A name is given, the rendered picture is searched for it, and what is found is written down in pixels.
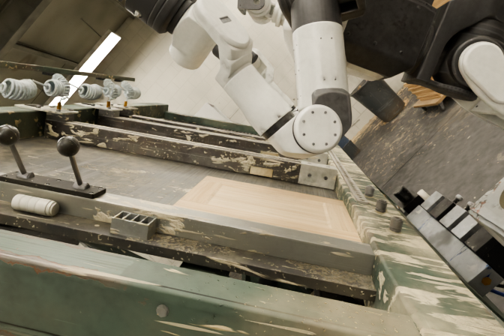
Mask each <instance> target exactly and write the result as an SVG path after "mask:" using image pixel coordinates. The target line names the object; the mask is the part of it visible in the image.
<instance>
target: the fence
mask: <svg viewBox="0 0 504 336"><path fill-rule="evenodd" d="M17 194H23V195H27V196H31V197H38V198H42V199H46V200H53V201H55V202H57V203H58V204H59V210H58V213H62V214H66V215H73V216H77V217H81V218H88V219H92V220H96V221H103V222H107V223H111V220H112V218H113V217H115V216H116V215H117V214H119V213H120V212H122V211H123V212H130V213H134V214H139V215H146V216H150V217H154V218H157V224H156V231H155V232H156V233H162V234H166V235H170V236H177V237H181V238H185V239H192V240H196V241H200V242H206V243H210V244H214V245H221V246H225V247H229V248H236V249H240V250H244V251H251V252H255V253H258V254H265V255H269V256H273V257H280V258H284V259H288V260H295V261H299V262H303V263H310V264H314V265H318V266H325V267H329V268H333V269H340V270H344V271H348V272H355V273H358V274H362V275H369V276H371V273H372V269H373V265H374V259H375V254H374V252H373V250H372V248H371V246H370V245H369V244H365V243H361V242H357V241H350V240H346V239H342V238H335V237H331V236H327V235H320V234H316V233H311V232H304V231H300V230H296V229H289V228H284V227H280V226H273V225H269V224H265V223H257V222H253V221H249V220H242V219H238V218H234V217H227V216H223V215H219V214H212V213H207V212H203V211H196V210H192V209H188V208H180V207H176V206H172V205H165V204H161V203H157V202H149V201H145V200H141V199H134V198H130V197H126V196H119V195H115V194H111V193H104V194H102V195H100V196H98V197H96V198H94V199H89V198H85V197H81V196H74V195H70V194H66V193H58V192H54V191H50V190H43V189H39V188H35V187H28V186H24V185H20V184H13V183H8V182H4V181H0V201H4V202H7V203H11V202H12V199H13V198H14V197H15V196H16V195H17Z"/></svg>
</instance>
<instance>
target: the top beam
mask: <svg viewBox="0 0 504 336"><path fill-rule="evenodd" d="M132 106H134V107H135V108H138V109H136V113H135V115H137V116H145V117H150V118H155V119H163V118H164V112H165V111H167V110H168V107H169V104H165V103H128V104H127V107H132ZM61 108H62V109H64V110H69V109H73V111H77V112H79V113H77V114H74V120H73V121H74V122H83V123H87V124H92V125H98V113H99V109H95V108H91V107H86V106H78V105H61ZM46 117H47V112H44V111H39V110H34V109H26V108H22V107H17V106H0V126H2V125H12V126H14V127H15V128H16V129H17V130H18V131H19V139H25V138H30V137H40V136H44V129H45V119H46Z"/></svg>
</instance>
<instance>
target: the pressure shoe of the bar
mask: <svg viewBox="0 0 504 336"><path fill-rule="evenodd" d="M250 174H254V175H258V176H266V177H270V178H271V177H272V175H273V169H266V168H262V167H258V166H250Z"/></svg>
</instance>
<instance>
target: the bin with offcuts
mask: <svg viewBox="0 0 504 336"><path fill-rule="evenodd" d="M350 97H353V98H354V99H356V100H357V101H358V102H359V103H360V104H362V105H363V106H364V107H366V108H367V109H368V110H370V111H371V112H372V113H373V114H374V115H375V116H377V117H378V118H379V119H381V120H382V121H383V122H389V121H391V120H392V119H393V118H394V117H395V116H397V115H398V114H399V113H400V112H401V110H402V109H403V108H404V107H405V106H404V105H405V103H404V102H403V100H402V99H401V98H400V97H399V96H398V95H397V94H396V93H395V91H394V90H393V89H392V88H391V87H390V86H389V85H388V83H387V82H386V81H385V80H384V79H381V80H374V81H369V80H366V79H363V80H362V81H361V82H360V83H359V84H358V85H357V87H356V88H355V89H354V90H353V91H352V93H351V94H350Z"/></svg>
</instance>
